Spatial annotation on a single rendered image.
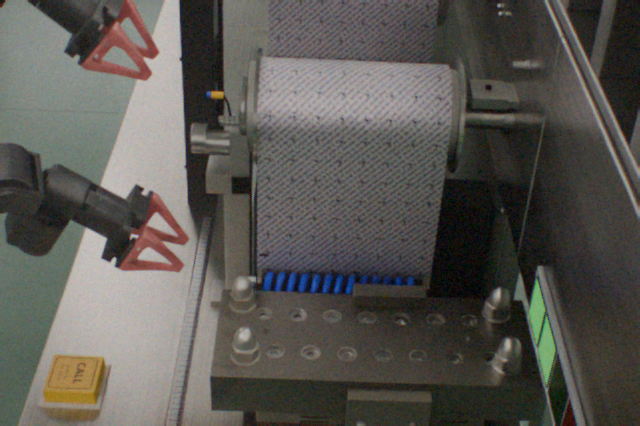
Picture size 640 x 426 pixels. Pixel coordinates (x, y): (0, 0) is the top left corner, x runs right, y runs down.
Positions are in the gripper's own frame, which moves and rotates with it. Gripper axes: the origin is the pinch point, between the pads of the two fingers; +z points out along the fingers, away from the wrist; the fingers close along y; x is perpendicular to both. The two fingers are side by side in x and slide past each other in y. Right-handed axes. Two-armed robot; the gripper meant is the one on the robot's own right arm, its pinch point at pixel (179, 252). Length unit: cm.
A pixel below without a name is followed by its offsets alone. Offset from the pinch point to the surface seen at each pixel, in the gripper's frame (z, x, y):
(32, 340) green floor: 8, -118, -95
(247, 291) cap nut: 8.0, 5.3, 8.0
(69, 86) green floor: -11, -127, -238
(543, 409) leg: 72, -4, -14
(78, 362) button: -4.0, -18.6, 7.6
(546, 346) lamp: 29, 33, 30
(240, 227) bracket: 7.1, 3.0, -7.9
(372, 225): 18.4, 18.4, 0.4
